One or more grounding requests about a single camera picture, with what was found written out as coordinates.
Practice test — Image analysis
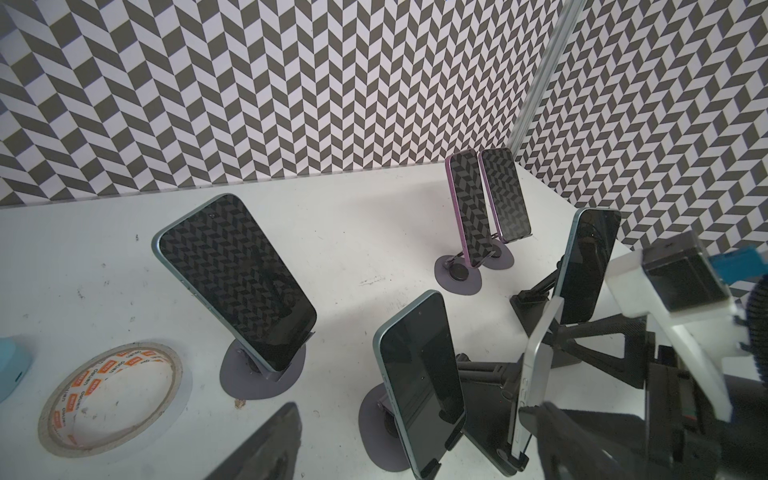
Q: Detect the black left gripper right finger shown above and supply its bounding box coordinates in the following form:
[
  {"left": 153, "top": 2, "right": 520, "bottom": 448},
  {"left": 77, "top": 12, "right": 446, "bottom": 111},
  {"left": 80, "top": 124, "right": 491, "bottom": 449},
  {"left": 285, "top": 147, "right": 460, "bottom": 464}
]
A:
[{"left": 535, "top": 403, "right": 648, "bottom": 479}]

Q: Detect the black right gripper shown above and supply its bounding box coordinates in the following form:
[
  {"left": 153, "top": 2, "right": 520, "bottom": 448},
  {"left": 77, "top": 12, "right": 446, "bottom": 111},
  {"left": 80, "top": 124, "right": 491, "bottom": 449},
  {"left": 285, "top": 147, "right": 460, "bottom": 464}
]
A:
[{"left": 554, "top": 311, "right": 768, "bottom": 480}]

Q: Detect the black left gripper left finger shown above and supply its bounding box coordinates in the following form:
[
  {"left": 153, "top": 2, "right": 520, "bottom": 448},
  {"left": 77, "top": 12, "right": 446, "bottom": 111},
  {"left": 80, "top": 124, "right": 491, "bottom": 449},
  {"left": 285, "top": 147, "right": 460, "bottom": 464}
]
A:
[{"left": 206, "top": 402, "right": 302, "bottom": 480}]

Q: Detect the purple round stand purple phone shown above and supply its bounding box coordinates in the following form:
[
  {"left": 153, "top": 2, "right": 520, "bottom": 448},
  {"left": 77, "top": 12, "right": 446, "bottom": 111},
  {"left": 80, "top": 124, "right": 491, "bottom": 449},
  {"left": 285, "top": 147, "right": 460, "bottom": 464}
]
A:
[{"left": 434, "top": 253, "right": 482, "bottom": 296}]

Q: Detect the phone back right on stand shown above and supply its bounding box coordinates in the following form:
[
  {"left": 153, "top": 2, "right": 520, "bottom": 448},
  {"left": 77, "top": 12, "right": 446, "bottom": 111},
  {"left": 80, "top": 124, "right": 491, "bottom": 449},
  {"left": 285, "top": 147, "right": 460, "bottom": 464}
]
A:
[{"left": 479, "top": 148, "right": 532, "bottom": 243}]

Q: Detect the purple phone on stand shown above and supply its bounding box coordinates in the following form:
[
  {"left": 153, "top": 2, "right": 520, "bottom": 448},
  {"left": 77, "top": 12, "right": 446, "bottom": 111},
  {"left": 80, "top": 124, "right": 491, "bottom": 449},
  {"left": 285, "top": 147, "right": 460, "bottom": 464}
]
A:
[{"left": 446, "top": 149, "right": 494, "bottom": 268}]

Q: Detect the clear packing tape roll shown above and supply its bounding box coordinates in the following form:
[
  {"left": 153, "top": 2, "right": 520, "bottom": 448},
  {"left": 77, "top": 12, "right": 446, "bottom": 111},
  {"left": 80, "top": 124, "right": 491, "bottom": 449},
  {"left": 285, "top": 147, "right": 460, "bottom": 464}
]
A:
[{"left": 38, "top": 342, "right": 193, "bottom": 464}]

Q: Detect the light blue earbuds case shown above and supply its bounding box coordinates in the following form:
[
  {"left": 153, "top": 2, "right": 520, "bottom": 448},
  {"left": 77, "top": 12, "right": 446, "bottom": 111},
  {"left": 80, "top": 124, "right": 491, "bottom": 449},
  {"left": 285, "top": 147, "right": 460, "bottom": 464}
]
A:
[{"left": 0, "top": 338, "right": 32, "bottom": 402}]

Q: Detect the aluminium corner post right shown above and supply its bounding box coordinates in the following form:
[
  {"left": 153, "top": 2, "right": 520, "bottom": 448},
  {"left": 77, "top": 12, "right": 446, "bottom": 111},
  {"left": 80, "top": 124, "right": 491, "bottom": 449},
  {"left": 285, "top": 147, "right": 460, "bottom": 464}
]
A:
[{"left": 506, "top": 0, "right": 586, "bottom": 159}]

